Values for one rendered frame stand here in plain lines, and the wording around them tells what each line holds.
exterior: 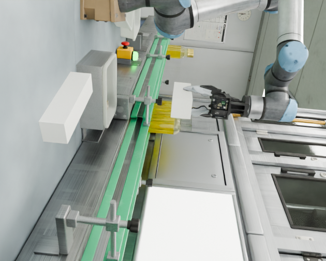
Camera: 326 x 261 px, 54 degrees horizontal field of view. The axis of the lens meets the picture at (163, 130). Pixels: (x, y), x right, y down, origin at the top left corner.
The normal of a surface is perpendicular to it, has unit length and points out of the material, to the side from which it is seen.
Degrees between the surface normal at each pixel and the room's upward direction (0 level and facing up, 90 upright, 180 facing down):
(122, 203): 90
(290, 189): 90
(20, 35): 0
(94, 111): 90
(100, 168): 90
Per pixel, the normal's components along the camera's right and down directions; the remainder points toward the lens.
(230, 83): -0.07, 0.48
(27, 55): 0.99, 0.10
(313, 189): 0.07, -0.87
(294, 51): -0.03, -0.33
